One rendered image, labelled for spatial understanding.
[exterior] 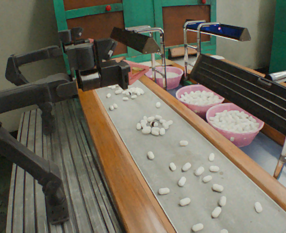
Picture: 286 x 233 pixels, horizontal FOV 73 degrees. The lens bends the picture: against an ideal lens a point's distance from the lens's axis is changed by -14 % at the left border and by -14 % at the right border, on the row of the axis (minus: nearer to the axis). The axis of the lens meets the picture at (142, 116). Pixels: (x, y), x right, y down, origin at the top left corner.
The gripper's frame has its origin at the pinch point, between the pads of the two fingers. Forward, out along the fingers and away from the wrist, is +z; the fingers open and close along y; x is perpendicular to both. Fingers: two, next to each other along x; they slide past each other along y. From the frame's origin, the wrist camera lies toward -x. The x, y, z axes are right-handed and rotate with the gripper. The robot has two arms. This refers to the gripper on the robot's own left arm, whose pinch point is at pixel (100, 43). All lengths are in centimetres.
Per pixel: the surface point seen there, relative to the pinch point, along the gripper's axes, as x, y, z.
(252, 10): -12, 121, 261
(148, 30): -5.3, -12.4, 22.6
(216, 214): 31, -93, 4
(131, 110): 32.5, -23.0, 6.4
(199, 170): 30, -77, 10
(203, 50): 24, 42, 102
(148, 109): 32.2, -26.2, 14.2
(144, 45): -1.5, -31.4, 12.0
